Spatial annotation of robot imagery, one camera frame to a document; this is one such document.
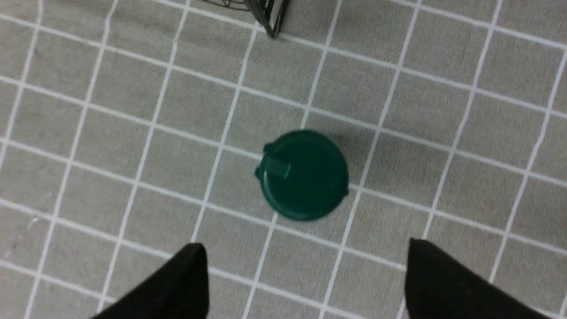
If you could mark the black wire mesh shelf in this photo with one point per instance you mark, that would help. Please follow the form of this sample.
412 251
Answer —
269 14

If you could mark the pepper shaker green cap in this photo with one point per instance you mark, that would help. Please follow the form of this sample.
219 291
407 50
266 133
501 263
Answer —
303 175

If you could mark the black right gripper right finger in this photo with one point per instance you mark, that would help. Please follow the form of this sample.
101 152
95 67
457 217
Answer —
437 286

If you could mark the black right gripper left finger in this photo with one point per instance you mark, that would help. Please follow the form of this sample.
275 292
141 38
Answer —
177 290

